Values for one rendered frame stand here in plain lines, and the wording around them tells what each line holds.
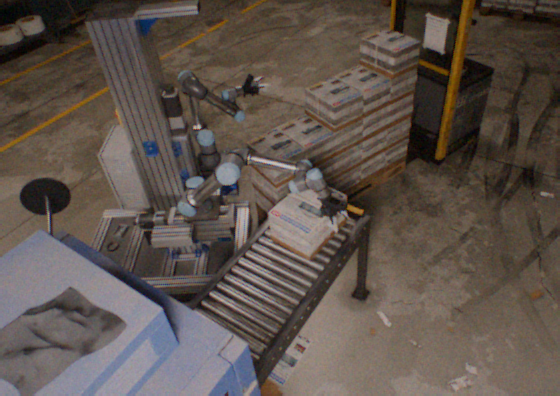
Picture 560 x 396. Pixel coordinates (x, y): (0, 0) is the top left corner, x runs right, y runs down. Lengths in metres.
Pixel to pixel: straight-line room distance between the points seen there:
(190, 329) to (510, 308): 2.54
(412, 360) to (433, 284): 0.64
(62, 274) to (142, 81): 1.37
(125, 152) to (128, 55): 0.63
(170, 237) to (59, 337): 1.67
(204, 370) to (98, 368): 0.31
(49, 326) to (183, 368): 0.39
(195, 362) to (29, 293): 0.53
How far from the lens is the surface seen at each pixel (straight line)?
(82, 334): 1.31
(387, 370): 3.10
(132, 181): 2.98
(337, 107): 3.29
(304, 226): 2.39
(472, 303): 3.47
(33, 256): 1.61
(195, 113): 3.17
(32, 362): 1.32
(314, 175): 2.29
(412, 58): 3.72
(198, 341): 1.45
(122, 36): 2.51
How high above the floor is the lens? 2.77
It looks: 41 degrees down
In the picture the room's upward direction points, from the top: 6 degrees counter-clockwise
